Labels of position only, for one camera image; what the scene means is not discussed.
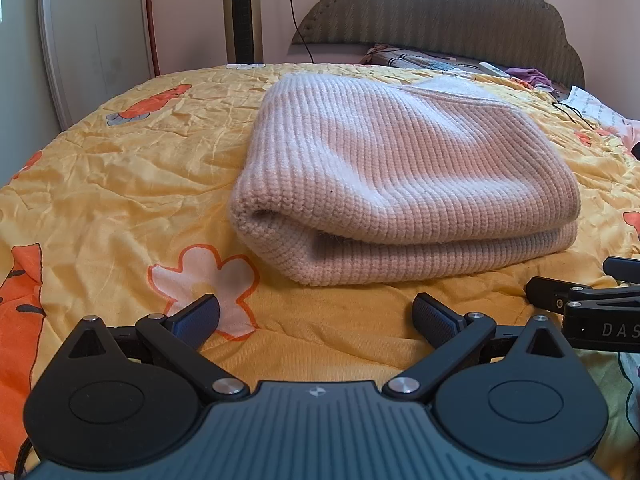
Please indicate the white wardrobe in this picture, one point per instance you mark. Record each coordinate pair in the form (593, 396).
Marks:
(95, 20)

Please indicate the beige tower fan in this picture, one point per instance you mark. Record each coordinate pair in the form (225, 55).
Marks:
(242, 10)

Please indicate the yellow carrot print bed sheet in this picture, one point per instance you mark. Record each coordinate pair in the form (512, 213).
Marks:
(125, 170)

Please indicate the thin red pole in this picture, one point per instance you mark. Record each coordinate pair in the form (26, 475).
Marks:
(151, 15)

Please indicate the grey upholstered headboard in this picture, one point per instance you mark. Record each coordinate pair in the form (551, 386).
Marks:
(450, 5)

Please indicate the white remote control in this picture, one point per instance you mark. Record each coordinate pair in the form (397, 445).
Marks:
(492, 70)

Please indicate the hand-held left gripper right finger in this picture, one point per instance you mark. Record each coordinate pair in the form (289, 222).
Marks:
(432, 321)

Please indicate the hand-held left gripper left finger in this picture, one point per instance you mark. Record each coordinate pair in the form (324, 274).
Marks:
(197, 321)

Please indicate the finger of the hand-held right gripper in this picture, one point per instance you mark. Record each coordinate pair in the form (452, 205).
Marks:
(625, 267)
(547, 294)

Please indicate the pink knit sweater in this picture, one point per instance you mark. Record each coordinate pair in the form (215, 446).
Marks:
(400, 170)

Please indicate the purple cloth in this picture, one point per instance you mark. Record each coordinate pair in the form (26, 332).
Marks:
(530, 76)

